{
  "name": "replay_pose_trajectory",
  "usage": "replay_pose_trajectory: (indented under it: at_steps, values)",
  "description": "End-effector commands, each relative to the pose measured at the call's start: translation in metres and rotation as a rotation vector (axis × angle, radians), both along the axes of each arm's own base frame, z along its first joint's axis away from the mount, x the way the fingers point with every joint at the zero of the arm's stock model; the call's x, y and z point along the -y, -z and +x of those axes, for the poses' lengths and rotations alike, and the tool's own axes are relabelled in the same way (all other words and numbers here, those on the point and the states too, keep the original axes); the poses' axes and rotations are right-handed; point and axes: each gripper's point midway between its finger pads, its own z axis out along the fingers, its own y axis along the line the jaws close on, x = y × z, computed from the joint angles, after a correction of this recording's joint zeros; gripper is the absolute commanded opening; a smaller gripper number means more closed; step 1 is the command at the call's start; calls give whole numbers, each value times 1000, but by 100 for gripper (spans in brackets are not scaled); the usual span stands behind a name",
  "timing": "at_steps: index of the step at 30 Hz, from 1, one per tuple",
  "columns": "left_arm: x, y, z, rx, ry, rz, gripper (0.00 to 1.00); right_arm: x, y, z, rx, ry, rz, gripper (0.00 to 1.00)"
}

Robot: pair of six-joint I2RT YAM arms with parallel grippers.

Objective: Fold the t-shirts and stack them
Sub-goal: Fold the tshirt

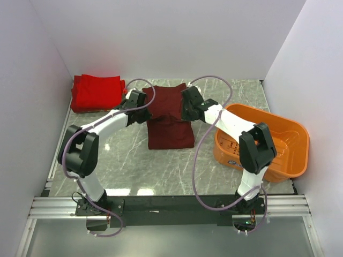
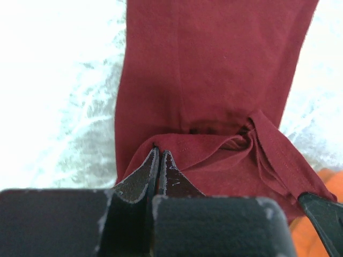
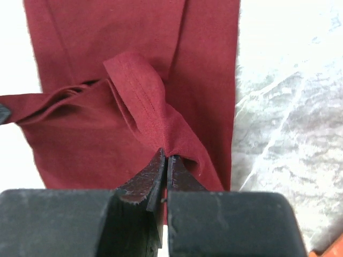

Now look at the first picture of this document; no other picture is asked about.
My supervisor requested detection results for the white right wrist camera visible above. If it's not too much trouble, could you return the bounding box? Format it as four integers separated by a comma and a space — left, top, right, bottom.
187, 82, 202, 93

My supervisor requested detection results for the bright red folded shirt stack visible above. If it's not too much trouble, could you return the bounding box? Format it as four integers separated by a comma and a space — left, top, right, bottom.
70, 74, 126, 113

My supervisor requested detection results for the dark red t shirt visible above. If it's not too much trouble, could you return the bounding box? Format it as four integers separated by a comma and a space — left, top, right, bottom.
143, 83, 195, 150

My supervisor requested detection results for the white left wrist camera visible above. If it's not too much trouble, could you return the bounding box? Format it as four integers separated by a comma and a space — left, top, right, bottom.
125, 88, 134, 99

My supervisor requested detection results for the orange plastic bin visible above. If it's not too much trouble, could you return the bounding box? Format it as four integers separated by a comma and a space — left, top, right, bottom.
213, 103, 309, 183

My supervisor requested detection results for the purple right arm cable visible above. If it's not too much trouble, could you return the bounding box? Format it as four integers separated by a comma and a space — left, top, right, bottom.
187, 75, 269, 235

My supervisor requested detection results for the aluminium rail frame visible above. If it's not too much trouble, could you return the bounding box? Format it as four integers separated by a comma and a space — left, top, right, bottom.
14, 171, 325, 257

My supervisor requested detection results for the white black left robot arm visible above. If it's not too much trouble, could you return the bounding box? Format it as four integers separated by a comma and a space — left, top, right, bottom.
58, 90, 151, 215

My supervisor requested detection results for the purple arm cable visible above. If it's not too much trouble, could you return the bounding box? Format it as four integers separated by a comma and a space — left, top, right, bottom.
61, 78, 156, 238
187, 75, 269, 235

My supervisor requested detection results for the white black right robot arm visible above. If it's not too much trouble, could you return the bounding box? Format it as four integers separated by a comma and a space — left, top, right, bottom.
182, 86, 277, 214

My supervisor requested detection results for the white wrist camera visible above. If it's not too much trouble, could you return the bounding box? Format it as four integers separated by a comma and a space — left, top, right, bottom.
187, 82, 202, 93
125, 88, 134, 99

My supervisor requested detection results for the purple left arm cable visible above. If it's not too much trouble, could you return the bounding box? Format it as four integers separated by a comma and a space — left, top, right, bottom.
61, 78, 156, 238

